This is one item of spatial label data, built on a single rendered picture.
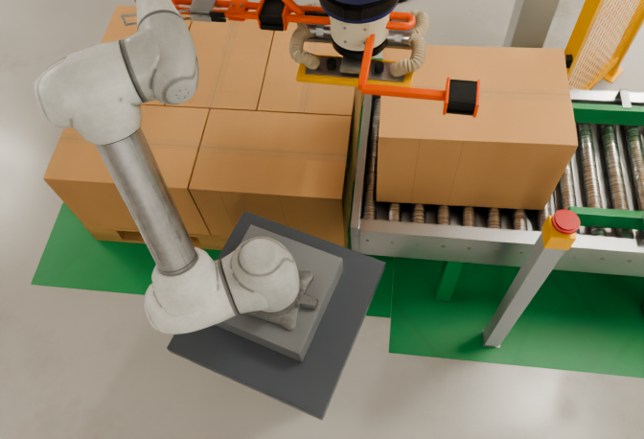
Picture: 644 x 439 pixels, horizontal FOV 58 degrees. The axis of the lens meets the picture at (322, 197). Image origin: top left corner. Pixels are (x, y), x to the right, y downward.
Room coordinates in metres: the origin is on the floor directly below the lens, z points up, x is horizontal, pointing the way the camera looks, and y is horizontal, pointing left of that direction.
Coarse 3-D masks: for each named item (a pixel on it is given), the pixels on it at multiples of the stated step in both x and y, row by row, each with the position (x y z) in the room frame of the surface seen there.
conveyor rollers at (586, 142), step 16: (608, 128) 1.26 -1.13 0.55; (624, 128) 1.28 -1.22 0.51; (592, 144) 1.20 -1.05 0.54; (608, 144) 1.19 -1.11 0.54; (640, 144) 1.17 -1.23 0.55; (368, 160) 1.26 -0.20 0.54; (592, 160) 1.13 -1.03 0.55; (608, 160) 1.13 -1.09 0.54; (640, 160) 1.10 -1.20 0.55; (368, 176) 1.18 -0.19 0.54; (592, 176) 1.06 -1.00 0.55; (640, 176) 1.03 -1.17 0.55; (368, 192) 1.11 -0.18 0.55; (592, 192) 0.99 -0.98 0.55; (624, 192) 0.98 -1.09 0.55; (640, 192) 0.97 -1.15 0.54; (368, 208) 1.04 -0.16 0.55; (400, 208) 1.03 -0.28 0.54; (416, 208) 1.02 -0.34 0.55; (448, 208) 1.00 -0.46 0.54; (464, 208) 0.99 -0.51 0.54; (496, 208) 0.97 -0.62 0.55; (544, 208) 0.95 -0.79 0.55; (624, 208) 0.91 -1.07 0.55; (640, 208) 0.91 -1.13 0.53; (448, 224) 0.94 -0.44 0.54; (464, 224) 0.93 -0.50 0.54; (496, 224) 0.91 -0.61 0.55
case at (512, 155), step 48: (384, 48) 1.43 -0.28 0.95; (432, 48) 1.41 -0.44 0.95; (480, 48) 1.38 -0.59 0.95; (528, 48) 1.35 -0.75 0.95; (384, 96) 1.22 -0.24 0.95; (480, 96) 1.17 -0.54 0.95; (528, 96) 1.15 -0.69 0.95; (384, 144) 1.06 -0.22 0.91; (432, 144) 1.03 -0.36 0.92; (480, 144) 1.00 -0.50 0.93; (528, 144) 0.97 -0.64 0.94; (576, 144) 0.95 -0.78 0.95; (384, 192) 1.06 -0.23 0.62; (432, 192) 1.02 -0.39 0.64; (480, 192) 0.99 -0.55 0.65; (528, 192) 0.96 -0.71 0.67
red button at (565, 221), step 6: (564, 210) 0.69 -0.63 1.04; (558, 216) 0.67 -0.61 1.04; (564, 216) 0.67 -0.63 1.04; (570, 216) 0.67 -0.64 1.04; (576, 216) 0.67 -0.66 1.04; (552, 222) 0.66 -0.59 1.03; (558, 222) 0.65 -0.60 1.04; (564, 222) 0.65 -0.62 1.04; (570, 222) 0.65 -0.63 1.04; (576, 222) 0.65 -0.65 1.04; (558, 228) 0.64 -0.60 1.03; (564, 228) 0.63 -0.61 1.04; (570, 228) 0.63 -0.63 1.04; (576, 228) 0.63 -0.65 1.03
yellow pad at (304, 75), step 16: (320, 64) 1.21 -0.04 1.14; (336, 64) 1.21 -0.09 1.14; (384, 64) 1.18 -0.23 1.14; (304, 80) 1.17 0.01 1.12; (320, 80) 1.16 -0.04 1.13; (336, 80) 1.15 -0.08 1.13; (352, 80) 1.14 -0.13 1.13; (368, 80) 1.14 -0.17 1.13; (384, 80) 1.12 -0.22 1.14; (400, 80) 1.12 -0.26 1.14
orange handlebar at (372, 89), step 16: (176, 0) 1.44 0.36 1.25; (192, 0) 1.42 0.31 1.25; (224, 0) 1.40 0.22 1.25; (240, 0) 1.39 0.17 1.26; (240, 16) 1.34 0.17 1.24; (256, 16) 1.32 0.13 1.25; (288, 16) 1.30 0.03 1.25; (304, 16) 1.29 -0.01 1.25; (320, 16) 1.29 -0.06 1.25; (400, 16) 1.25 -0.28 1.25; (368, 48) 1.14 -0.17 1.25; (368, 64) 1.08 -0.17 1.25; (400, 96) 0.97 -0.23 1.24; (416, 96) 0.96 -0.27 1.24; (432, 96) 0.95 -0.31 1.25
